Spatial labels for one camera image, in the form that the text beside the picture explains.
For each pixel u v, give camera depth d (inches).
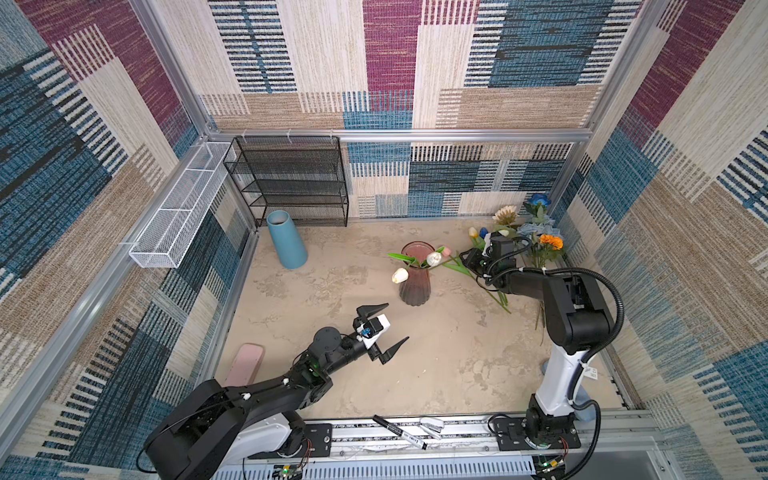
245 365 32.9
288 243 38.1
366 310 28.8
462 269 40.2
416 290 40.9
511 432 29.0
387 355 27.0
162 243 27.6
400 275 29.7
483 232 45.3
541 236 40.0
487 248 36.2
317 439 28.8
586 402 26.3
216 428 16.7
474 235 44.5
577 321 20.7
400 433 29.1
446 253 42.5
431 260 29.2
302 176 42.6
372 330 24.5
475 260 36.1
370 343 26.3
